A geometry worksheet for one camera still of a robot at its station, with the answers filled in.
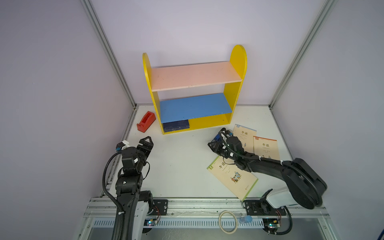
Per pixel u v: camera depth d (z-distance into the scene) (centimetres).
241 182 83
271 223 71
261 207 67
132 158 54
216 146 79
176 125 102
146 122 103
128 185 51
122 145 65
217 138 95
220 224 69
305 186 43
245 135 103
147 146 67
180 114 95
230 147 69
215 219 71
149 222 70
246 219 62
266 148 97
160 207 74
